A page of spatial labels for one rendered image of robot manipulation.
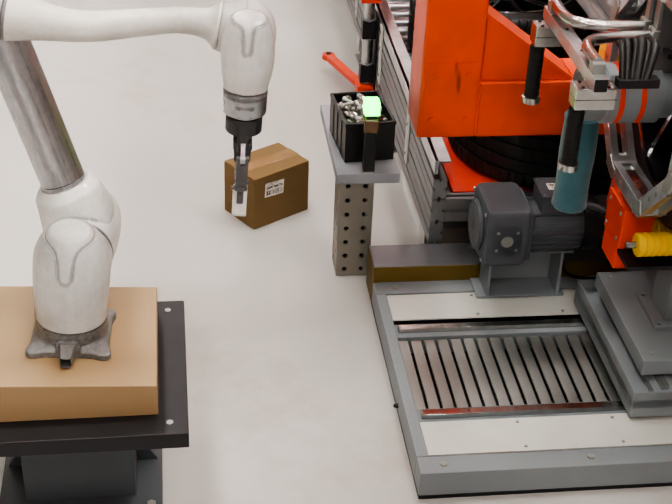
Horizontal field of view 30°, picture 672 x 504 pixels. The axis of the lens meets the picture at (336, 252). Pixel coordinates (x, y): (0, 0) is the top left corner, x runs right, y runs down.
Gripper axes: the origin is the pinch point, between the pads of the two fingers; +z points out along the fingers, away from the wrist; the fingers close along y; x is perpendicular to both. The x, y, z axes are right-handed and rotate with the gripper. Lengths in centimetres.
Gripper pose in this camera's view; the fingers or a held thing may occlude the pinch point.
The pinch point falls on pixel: (239, 200)
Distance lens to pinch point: 266.3
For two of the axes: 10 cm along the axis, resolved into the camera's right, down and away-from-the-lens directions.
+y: 0.7, 5.3, -8.5
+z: -0.9, 8.5, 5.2
